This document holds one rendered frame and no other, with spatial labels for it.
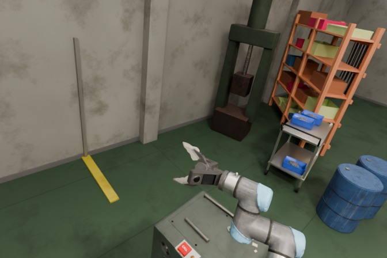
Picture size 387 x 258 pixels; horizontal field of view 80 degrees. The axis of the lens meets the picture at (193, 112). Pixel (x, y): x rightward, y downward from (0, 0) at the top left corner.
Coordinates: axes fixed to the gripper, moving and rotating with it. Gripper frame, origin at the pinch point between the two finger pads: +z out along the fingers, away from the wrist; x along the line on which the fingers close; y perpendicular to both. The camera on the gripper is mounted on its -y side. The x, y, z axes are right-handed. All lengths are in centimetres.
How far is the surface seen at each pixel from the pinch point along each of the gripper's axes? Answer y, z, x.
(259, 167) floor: 348, 31, -74
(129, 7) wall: 155, 223, 117
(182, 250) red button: 40, 4, -61
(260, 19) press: 320, 94, 176
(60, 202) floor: 104, 208, -151
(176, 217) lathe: 54, 20, -54
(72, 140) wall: 143, 265, -91
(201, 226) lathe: 60, 4, -54
